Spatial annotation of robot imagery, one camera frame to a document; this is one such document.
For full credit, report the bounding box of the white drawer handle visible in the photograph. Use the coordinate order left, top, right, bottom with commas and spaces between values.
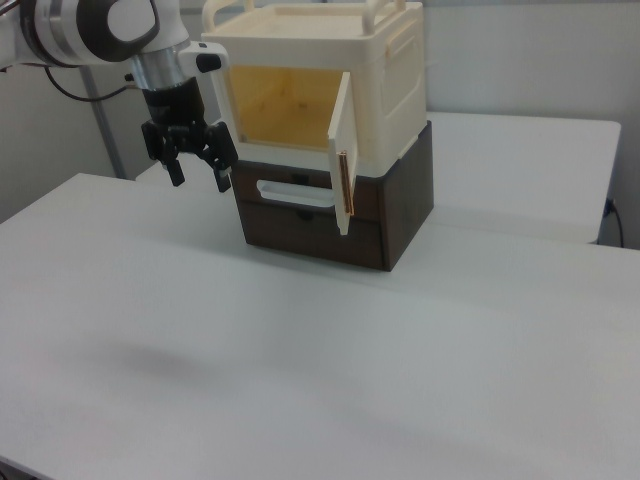
254, 178, 336, 208

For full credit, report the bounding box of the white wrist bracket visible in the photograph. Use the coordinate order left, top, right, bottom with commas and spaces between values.
177, 41, 230, 77

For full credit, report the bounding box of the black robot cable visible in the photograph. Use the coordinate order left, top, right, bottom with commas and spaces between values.
45, 64, 137, 104

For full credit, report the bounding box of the cream plastic cabinet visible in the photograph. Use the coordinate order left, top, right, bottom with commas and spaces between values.
200, 0, 427, 169

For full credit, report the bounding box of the black power cable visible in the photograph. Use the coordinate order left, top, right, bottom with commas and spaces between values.
601, 196, 627, 247

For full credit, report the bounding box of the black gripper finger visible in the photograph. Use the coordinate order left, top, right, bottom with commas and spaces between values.
196, 121, 238, 194
140, 119, 187, 188

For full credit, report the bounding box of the cream cabinet door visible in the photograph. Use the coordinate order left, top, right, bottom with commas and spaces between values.
327, 71, 363, 237

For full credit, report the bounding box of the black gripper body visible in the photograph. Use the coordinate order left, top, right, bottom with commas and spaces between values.
141, 78, 209, 155

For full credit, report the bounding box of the dark brown drawer box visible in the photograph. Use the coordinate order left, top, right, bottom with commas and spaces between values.
233, 118, 436, 273

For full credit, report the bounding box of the slim door handle bar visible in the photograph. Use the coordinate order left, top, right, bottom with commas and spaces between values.
337, 149, 356, 216

